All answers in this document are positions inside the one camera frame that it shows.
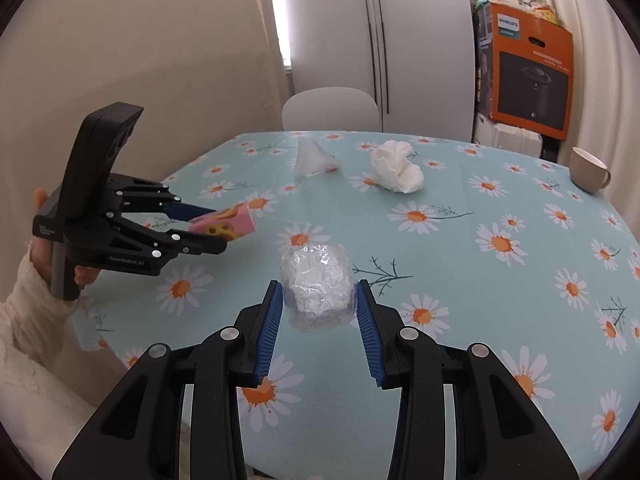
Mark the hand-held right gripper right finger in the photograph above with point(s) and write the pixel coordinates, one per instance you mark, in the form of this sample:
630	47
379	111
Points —
370	340

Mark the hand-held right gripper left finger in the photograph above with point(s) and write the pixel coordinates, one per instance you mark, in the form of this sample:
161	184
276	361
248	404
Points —
267	335

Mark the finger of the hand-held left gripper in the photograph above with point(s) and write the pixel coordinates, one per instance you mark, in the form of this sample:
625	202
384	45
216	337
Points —
200	246
150	195

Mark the pink printed wrapper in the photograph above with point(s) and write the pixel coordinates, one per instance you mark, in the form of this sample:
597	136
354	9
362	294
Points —
230	222

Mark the clear plastic wrap ball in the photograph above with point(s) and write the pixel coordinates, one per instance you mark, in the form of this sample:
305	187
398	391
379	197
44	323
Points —
315	285

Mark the white tissue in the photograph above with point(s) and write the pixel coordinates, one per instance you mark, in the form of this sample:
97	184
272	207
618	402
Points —
397	167

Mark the person's left forearm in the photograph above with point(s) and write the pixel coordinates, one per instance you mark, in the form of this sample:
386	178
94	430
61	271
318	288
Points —
30	340

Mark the person's left hand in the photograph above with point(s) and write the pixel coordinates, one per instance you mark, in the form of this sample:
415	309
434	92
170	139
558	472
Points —
41	262

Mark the floral light blue tablecloth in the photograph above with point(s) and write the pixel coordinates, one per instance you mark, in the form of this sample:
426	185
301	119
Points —
450	260

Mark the clear plastic bag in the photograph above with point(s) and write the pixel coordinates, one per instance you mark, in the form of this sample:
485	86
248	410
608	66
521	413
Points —
315	160

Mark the white chair back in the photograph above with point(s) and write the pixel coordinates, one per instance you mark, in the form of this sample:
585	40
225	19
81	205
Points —
330	110

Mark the bright window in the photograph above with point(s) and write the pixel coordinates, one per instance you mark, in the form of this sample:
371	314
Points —
279	10

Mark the white ribbed package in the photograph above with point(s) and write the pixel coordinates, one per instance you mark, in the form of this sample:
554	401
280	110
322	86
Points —
510	135

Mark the beige cup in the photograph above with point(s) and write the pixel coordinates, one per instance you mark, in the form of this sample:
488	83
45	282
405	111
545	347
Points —
587	172

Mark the dark cardboard box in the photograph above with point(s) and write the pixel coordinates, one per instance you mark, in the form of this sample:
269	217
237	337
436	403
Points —
484	60

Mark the orange cardboard appliance box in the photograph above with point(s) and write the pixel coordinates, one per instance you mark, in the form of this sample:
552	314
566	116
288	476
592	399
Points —
530	80

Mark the white wardrobe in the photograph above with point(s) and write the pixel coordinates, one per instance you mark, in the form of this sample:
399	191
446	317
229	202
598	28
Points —
425	35

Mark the cream curtain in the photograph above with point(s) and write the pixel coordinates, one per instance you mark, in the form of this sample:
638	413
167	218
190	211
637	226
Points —
600	60

